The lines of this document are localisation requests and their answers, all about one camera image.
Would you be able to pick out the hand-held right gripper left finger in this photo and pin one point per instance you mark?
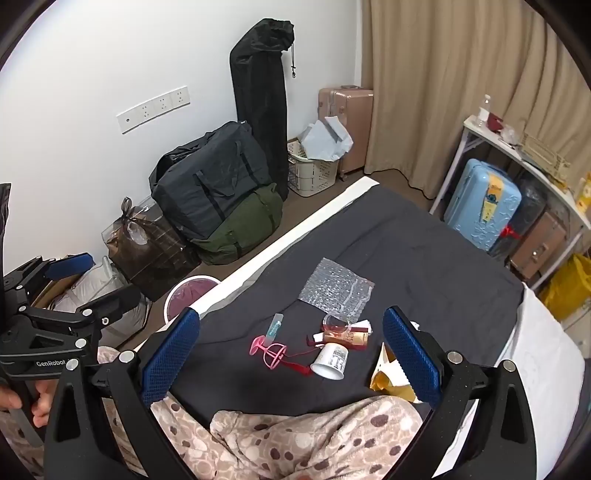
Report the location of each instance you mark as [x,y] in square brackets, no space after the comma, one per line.
[168,357]

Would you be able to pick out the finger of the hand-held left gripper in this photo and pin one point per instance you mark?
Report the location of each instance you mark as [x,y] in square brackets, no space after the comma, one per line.
[69,267]
[117,304]

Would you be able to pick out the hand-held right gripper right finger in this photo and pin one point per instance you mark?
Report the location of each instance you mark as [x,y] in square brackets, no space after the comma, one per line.
[411,357]

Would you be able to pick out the yellow paper bag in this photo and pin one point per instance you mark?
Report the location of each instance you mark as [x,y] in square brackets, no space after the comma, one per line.
[388,383]

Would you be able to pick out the gold brown tube packet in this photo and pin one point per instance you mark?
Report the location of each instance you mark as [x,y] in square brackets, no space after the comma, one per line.
[351,339]

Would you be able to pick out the white bin with pink liner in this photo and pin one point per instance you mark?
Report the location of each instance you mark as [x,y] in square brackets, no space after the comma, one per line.
[189,295]

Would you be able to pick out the clear plastic cup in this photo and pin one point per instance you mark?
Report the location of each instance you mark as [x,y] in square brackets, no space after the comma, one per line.
[337,328]

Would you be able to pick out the white paper cup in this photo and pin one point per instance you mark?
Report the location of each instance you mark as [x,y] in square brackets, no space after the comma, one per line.
[330,360]

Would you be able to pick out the bubble wrap bag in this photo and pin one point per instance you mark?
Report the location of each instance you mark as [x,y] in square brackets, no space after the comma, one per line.
[332,288]

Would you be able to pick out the person's left hand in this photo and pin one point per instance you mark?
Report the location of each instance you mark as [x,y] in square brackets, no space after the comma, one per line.
[44,406]

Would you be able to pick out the flat cardboard box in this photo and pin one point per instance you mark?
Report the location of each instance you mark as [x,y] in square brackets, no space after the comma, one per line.
[57,286]

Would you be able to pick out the light grey storage bag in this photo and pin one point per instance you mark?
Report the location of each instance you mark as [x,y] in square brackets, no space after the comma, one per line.
[99,277]

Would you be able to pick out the brown plastic bag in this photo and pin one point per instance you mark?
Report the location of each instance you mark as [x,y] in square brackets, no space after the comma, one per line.
[138,267]

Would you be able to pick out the clear acrylic box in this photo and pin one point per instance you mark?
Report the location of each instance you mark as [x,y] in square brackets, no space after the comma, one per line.
[108,233]

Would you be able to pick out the dark grey blanket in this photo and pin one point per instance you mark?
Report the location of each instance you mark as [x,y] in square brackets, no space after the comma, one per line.
[415,258]

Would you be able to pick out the white mattress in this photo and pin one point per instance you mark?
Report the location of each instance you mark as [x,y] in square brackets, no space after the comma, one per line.
[545,369]

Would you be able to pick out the polka dot pajama pants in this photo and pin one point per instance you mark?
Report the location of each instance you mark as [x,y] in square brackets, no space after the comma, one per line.
[300,438]

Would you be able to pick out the green duffel bag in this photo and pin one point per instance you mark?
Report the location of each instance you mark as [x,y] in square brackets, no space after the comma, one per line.
[240,226]

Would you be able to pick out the navy duffel bag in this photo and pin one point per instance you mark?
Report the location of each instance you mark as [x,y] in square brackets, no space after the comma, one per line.
[207,184]

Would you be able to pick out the light blue suitcase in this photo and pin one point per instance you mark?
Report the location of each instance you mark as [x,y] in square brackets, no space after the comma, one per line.
[471,207]

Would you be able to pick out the brown case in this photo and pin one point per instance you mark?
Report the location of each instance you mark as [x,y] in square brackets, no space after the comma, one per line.
[535,249]

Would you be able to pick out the yellow plastic bag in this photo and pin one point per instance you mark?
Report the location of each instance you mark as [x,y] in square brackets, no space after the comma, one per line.
[568,286]

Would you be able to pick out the white power strip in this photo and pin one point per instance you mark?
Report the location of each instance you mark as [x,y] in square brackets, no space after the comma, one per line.
[152,110]

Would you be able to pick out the black wrapped suitcase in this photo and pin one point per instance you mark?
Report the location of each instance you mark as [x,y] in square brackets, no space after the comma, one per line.
[531,203]

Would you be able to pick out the white laundry basket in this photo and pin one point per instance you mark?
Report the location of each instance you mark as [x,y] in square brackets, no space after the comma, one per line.
[309,177]

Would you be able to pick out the white shelf rack with items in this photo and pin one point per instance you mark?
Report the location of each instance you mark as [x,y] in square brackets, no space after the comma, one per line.
[531,166]

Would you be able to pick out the grey plastic mailer bag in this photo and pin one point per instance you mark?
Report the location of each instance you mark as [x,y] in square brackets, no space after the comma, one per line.
[323,141]

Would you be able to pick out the pink hard suitcase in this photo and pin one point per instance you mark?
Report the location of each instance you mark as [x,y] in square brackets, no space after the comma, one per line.
[355,129]

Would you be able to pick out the beige folded crate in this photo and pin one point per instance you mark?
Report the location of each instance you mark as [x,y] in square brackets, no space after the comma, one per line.
[549,159]

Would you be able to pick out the dark red pouch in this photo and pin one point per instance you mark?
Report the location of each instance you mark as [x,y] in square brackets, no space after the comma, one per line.
[495,123]

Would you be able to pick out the clear plastic bottle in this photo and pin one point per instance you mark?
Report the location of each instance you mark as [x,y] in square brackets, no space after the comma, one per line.
[485,115]

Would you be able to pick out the beige curtain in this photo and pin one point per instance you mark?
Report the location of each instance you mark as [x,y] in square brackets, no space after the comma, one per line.
[438,92]

